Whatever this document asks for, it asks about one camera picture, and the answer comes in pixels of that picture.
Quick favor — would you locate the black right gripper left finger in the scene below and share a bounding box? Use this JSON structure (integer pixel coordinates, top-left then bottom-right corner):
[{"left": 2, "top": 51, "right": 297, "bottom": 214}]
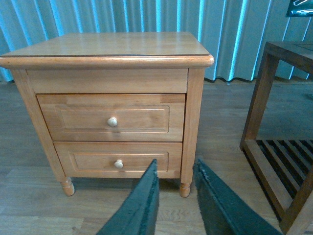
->
[{"left": 97, "top": 159, "right": 159, "bottom": 235}]

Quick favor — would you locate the dark wooden side table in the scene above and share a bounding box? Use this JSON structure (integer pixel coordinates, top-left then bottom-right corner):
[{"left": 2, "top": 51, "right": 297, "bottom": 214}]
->
[{"left": 240, "top": 41, "right": 313, "bottom": 235}]

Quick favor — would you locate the pale green curtain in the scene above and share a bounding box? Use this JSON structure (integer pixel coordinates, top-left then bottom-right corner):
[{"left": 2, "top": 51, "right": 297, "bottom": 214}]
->
[{"left": 0, "top": 0, "right": 313, "bottom": 81}]

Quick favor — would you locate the wooden nightstand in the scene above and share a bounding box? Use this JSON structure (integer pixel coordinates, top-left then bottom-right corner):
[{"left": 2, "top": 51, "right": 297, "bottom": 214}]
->
[{"left": 0, "top": 32, "right": 214, "bottom": 197}]

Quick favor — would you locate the wooden drawer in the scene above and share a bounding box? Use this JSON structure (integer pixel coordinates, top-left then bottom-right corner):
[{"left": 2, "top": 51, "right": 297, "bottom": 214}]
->
[
  {"left": 54, "top": 141, "right": 182, "bottom": 178},
  {"left": 37, "top": 94, "right": 185, "bottom": 142}
]

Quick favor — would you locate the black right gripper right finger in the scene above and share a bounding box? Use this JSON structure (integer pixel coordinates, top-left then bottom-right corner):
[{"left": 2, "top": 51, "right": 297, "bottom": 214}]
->
[{"left": 194, "top": 159, "right": 281, "bottom": 235}]

